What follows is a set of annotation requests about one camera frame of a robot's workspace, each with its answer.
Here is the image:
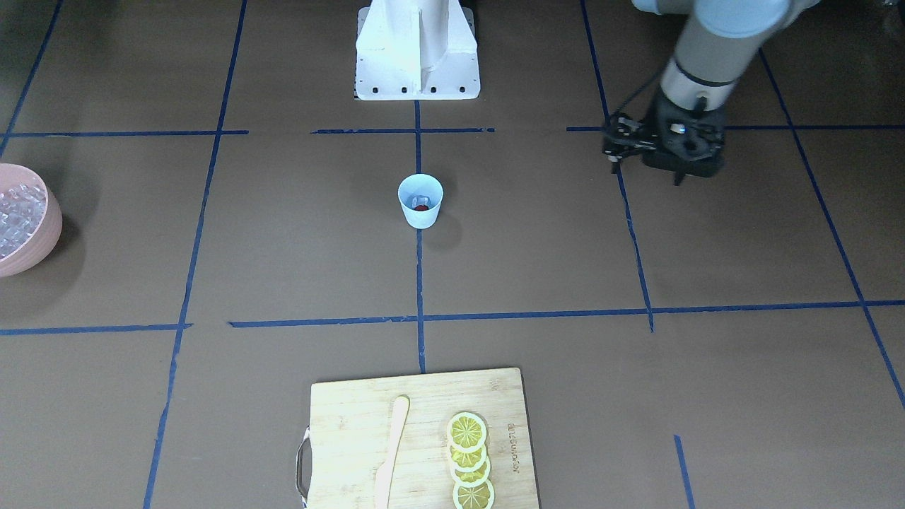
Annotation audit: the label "blue plastic cup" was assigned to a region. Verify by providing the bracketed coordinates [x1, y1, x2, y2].
[397, 173, 444, 230]

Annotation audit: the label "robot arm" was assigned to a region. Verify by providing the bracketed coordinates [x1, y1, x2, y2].
[634, 1, 815, 186]

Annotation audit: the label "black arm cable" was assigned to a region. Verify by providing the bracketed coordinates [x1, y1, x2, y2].
[609, 60, 669, 128]

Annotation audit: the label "yellow plastic knife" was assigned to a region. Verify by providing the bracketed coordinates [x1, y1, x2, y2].
[373, 395, 410, 508]

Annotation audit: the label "blue tape grid lines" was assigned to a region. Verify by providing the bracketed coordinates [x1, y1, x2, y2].
[2, 1, 903, 508]

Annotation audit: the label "white pole with base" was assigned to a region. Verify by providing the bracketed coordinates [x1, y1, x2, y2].
[354, 1, 481, 101]

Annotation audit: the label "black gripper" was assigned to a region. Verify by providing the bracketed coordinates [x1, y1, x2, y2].
[642, 91, 726, 186]

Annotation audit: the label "pink bowl of ice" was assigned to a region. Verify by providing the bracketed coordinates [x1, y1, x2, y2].
[1, 163, 62, 278]

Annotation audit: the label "wooden cutting board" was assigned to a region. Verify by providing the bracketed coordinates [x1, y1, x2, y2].
[296, 368, 540, 508]

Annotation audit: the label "lemon slices row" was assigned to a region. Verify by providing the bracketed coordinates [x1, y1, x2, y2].
[446, 411, 496, 508]

